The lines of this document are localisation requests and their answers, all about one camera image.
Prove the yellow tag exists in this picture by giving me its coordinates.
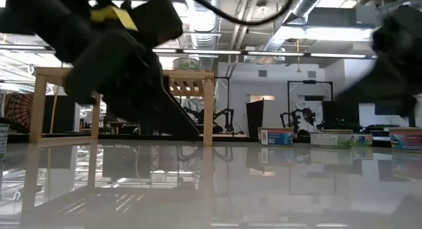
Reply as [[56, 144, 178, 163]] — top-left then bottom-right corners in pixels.
[[89, 6, 139, 32]]

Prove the ceiling light strip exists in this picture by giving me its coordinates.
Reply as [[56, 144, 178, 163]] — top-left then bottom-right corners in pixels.
[[151, 49, 378, 58]]

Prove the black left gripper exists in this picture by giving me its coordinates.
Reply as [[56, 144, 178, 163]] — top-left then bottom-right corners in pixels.
[[55, 0, 201, 140]]

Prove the black cabinet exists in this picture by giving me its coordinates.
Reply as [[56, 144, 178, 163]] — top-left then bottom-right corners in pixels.
[[41, 95, 77, 134]]

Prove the light wooden slatted shelf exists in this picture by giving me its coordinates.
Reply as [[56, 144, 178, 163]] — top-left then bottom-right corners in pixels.
[[28, 67, 215, 147]]

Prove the white wall poster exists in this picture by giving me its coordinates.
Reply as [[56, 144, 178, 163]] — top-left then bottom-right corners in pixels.
[[293, 100, 324, 124]]

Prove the yellow hanging cord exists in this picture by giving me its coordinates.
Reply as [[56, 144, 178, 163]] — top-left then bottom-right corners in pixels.
[[49, 86, 60, 134]]

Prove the thick black hose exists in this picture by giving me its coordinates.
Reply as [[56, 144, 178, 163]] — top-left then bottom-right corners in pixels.
[[0, 116, 30, 135]]

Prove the ribbed silver ceiling duct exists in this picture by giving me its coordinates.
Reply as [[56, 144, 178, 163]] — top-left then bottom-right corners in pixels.
[[189, 0, 220, 71]]

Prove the black keyboard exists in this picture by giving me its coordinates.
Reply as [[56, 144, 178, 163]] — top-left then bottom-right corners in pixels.
[[362, 124, 402, 130]]

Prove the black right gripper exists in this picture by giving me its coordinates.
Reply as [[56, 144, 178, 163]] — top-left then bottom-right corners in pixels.
[[336, 6, 422, 117]]

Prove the yellow pendant cable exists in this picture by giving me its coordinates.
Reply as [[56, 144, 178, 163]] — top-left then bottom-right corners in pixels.
[[295, 39, 303, 73]]

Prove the black standing board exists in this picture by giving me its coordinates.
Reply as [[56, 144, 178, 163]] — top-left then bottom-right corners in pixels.
[[246, 98, 265, 138]]

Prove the black metal stand frame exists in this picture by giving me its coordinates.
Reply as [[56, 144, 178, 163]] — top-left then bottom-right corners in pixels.
[[214, 76, 231, 133], [287, 79, 334, 131]]

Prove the red patterned tapestry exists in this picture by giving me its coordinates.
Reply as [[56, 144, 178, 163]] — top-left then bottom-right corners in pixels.
[[3, 92, 34, 130]]

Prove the smooth silver ceiling duct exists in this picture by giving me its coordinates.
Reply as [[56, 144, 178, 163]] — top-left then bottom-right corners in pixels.
[[262, 0, 330, 51]]

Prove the large black panel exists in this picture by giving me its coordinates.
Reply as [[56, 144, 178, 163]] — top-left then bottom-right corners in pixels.
[[322, 99, 361, 131]]

